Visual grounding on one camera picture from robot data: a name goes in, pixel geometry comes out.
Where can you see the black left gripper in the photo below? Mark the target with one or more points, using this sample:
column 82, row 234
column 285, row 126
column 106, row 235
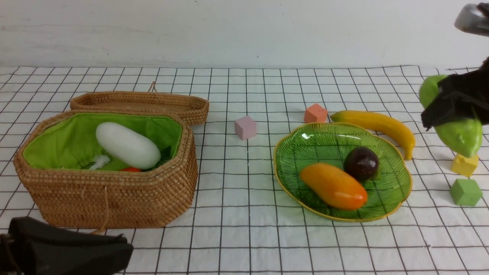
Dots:
column 69, row 252

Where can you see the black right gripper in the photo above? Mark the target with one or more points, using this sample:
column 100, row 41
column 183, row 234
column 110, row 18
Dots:
column 466, row 98

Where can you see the light green toy cucumber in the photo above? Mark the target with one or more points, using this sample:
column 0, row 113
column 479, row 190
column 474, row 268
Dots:
column 464, row 136

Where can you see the orange toy carrot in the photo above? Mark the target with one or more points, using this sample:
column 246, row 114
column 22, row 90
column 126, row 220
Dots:
column 131, row 169

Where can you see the yellow toy banana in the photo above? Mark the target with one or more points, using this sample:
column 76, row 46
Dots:
column 387, row 125

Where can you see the white toy radish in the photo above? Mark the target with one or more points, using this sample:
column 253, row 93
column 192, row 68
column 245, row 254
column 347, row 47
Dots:
column 127, row 145

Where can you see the purple toy mangosteen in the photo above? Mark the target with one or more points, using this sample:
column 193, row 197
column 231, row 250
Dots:
column 362, row 164

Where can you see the orange toy mango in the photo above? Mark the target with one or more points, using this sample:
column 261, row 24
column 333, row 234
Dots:
column 334, row 186

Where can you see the yellow foam cube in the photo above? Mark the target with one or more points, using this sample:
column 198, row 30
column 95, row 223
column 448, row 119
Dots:
column 464, row 166

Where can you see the woven rattan basket green lining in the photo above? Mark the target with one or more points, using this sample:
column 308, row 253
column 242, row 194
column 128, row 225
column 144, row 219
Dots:
column 76, row 182

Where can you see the green foam cube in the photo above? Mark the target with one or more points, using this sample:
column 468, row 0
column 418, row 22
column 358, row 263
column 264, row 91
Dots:
column 465, row 192

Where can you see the green leaf-shaped glass plate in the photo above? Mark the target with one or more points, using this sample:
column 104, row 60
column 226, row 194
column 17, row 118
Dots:
column 330, row 143

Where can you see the orange foam cube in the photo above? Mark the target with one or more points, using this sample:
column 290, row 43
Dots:
column 315, row 114

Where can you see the woven rattan basket lid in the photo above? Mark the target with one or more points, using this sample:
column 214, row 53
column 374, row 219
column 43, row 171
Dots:
column 191, row 109

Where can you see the pink foam cube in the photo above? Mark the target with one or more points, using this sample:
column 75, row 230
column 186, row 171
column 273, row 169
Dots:
column 245, row 128

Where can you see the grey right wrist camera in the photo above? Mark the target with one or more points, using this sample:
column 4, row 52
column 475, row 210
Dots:
column 474, row 19

